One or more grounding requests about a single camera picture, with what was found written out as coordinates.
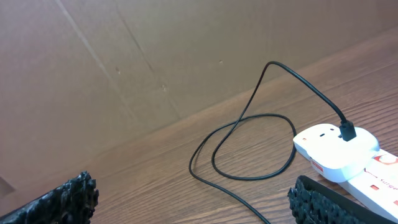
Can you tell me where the white power strip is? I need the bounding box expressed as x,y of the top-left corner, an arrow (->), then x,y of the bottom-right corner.
340,149 -> 398,222

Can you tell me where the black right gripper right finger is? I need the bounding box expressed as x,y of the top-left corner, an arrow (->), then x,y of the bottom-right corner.
287,175 -> 394,224

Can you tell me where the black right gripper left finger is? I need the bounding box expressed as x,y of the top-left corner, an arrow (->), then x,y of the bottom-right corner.
1,171 -> 99,224

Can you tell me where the cardboard backdrop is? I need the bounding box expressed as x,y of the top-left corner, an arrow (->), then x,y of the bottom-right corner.
0,0 -> 398,212

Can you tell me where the white charger plug adapter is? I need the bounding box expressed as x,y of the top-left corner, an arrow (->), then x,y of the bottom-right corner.
293,124 -> 380,183

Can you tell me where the black USB charging cable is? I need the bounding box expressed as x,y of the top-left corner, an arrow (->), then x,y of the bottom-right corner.
188,60 -> 358,224

